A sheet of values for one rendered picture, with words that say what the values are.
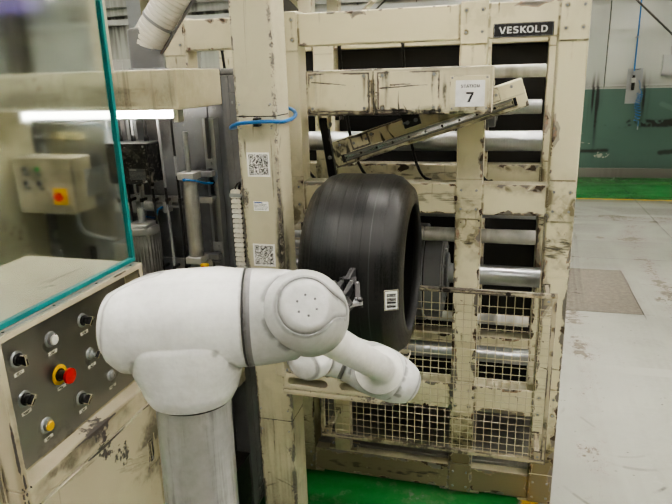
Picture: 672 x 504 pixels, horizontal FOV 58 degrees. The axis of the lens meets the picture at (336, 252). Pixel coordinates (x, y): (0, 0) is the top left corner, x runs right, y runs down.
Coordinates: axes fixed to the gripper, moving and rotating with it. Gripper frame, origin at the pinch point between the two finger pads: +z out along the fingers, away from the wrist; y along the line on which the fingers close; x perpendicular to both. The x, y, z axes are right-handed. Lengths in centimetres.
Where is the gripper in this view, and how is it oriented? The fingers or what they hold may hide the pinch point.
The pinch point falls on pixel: (350, 278)
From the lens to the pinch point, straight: 164.2
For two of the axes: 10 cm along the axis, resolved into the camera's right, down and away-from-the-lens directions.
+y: -9.6, -0.5, 2.6
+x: 0.7, 9.1, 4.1
